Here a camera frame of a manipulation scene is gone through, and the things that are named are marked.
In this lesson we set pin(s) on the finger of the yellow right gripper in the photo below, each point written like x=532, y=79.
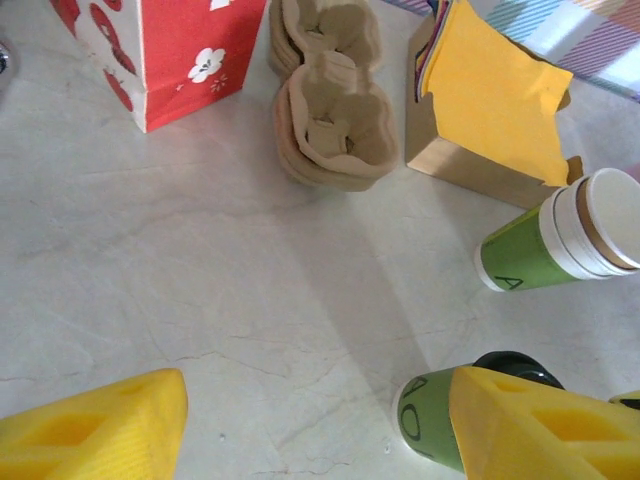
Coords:
x=630, y=400

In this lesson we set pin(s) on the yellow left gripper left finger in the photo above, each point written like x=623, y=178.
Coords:
x=100, y=430

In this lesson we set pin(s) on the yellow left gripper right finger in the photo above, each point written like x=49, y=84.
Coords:
x=540, y=440

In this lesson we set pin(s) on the black plastic cup lid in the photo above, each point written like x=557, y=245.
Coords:
x=515, y=362

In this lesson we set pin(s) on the red white paper gift bag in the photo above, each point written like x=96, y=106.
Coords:
x=180, y=55

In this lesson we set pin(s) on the brown cardboard napkin box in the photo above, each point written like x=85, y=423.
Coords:
x=450, y=165

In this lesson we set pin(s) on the brown pulp cup carrier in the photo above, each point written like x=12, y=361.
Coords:
x=335, y=110

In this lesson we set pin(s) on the multicoloured paper napkin stack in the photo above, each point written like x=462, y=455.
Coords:
x=430, y=55

